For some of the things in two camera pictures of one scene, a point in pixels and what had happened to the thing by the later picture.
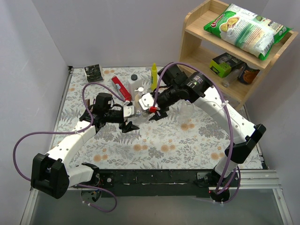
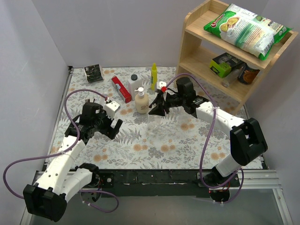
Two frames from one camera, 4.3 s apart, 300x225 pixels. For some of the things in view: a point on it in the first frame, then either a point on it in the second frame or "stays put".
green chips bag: x=247 y=31 stays put
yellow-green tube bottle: x=153 y=77 stays put
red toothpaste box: x=121 y=90 stays put
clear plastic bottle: x=142 y=118 to x=154 y=124
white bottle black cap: x=135 y=81 stays put
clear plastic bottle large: x=186 y=112 stays put
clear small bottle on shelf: x=232 y=75 stays put
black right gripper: x=157 y=108 to x=164 y=103
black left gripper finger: x=130 y=127 to x=113 y=133
